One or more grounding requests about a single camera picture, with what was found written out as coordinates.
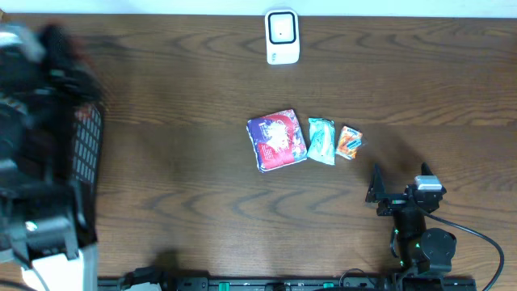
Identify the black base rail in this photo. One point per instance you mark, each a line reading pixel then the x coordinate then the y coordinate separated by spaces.
pixel 286 284

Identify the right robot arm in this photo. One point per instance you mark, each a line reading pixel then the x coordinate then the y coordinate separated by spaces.
pixel 426 251

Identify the small orange snack packet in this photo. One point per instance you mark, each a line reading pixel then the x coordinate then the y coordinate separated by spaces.
pixel 349 142

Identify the teal snack packet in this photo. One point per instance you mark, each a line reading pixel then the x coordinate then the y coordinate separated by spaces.
pixel 322 138

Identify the purple red snack packet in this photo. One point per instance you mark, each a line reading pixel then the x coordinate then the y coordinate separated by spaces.
pixel 277 140

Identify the white barcode scanner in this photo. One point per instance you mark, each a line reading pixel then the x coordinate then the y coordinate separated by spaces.
pixel 282 37

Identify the grey plastic basket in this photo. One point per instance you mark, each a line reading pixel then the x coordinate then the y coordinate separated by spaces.
pixel 87 145

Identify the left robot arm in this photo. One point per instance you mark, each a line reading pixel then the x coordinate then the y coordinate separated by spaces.
pixel 51 142

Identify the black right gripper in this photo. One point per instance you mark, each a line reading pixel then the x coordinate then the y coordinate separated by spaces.
pixel 398 201

